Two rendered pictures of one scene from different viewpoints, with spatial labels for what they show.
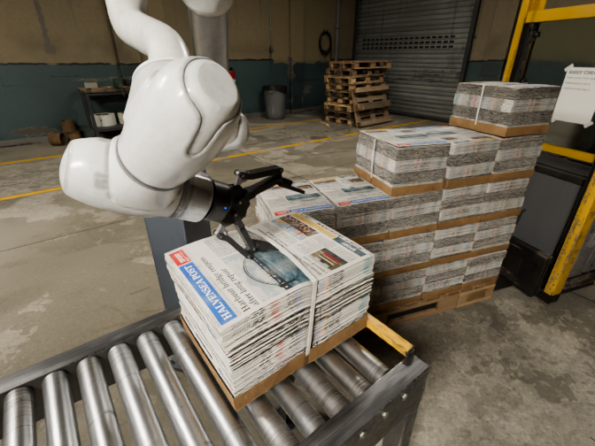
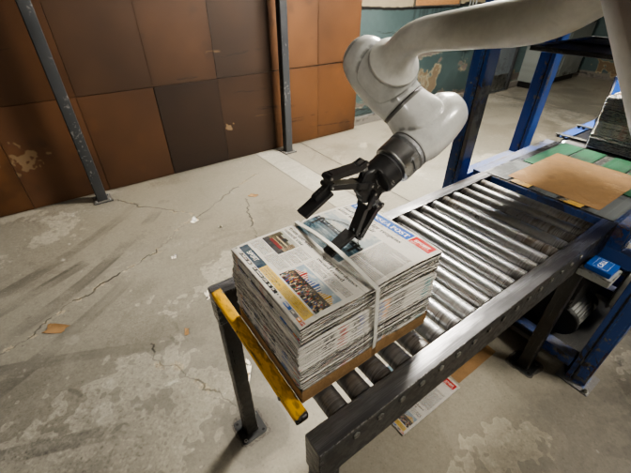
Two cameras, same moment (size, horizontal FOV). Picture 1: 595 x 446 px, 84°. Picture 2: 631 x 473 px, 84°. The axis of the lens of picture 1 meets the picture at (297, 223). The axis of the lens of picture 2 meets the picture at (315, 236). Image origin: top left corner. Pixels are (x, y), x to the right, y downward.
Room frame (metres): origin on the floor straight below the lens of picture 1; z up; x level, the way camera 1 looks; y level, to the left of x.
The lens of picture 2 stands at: (1.24, 0.04, 1.50)
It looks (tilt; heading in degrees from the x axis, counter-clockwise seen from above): 35 degrees down; 182
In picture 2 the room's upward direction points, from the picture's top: straight up
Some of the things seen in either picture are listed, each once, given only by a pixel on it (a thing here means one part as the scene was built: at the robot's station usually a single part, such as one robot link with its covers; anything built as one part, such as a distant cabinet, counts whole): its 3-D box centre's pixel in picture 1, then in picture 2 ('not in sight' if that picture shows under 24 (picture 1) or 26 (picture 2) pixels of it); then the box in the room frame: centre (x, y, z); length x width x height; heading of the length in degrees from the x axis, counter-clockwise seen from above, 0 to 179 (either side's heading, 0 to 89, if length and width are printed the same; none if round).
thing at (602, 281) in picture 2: not in sight; (598, 271); (0.28, 0.99, 0.69); 0.10 x 0.10 x 0.03; 37
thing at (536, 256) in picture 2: not in sight; (483, 231); (0.16, 0.61, 0.77); 0.47 x 0.05 x 0.05; 37
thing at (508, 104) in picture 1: (475, 199); not in sight; (1.84, -1.07, 0.65); 0.39 x 0.30 x 1.29; 19
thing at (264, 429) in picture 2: not in sight; (250, 426); (0.52, -0.26, 0.01); 0.14 x 0.13 x 0.01; 37
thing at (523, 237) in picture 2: not in sight; (493, 225); (0.12, 0.66, 0.77); 0.47 x 0.05 x 0.05; 37
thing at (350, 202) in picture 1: (366, 253); not in sight; (1.60, -0.39, 0.42); 1.17 x 0.39 x 0.83; 109
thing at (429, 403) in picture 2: not in sight; (408, 386); (0.31, 0.43, 0.00); 0.37 x 0.28 x 0.01; 127
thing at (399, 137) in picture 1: (401, 136); not in sight; (1.65, -0.51, 1.06); 0.37 x 0.29 x 0.01; 18
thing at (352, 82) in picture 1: (356, 91); not in sight; (8.32, -1.38, 0.65); 1.33 x 0.94 x 1.30; 131
